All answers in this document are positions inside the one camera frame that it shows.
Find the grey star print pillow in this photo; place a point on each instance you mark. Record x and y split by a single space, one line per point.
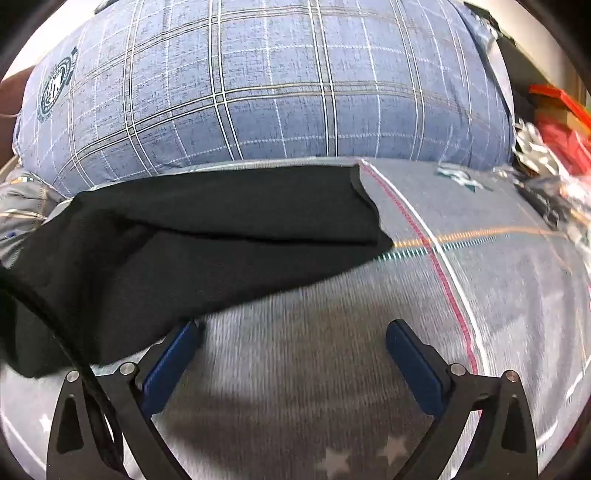
23 207

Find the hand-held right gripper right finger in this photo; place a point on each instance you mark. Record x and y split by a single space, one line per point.
415 364

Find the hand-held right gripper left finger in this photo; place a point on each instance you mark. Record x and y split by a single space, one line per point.
171 364

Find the blue plaid pillow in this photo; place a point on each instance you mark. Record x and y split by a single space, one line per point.
277 92

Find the brown headboard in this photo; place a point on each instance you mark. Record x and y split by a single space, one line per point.
7 129

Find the grey star print bed sheet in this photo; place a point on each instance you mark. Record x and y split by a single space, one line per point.
323 323

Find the red packet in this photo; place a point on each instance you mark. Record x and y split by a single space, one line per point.
565 141

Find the red box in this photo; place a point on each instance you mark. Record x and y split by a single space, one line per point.
558 98

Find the black pants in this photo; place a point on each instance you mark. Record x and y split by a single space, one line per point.
207 230

